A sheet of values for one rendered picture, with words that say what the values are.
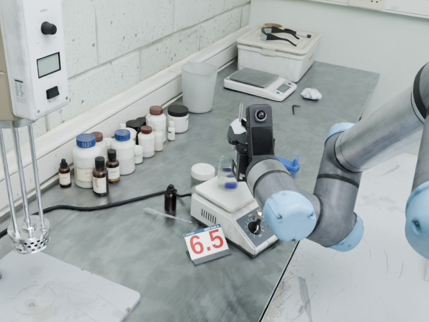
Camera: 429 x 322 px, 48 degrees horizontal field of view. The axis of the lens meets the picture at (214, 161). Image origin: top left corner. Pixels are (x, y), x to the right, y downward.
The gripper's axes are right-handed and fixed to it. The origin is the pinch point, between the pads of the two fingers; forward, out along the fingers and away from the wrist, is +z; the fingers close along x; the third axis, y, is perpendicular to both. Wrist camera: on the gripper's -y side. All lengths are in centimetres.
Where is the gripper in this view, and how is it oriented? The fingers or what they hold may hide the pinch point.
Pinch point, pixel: (240, 119)
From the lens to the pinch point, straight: 103.9
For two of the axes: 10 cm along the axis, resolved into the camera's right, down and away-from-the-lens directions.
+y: -0.7, 8.7, 4.8
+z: -2.0, -4.9, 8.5
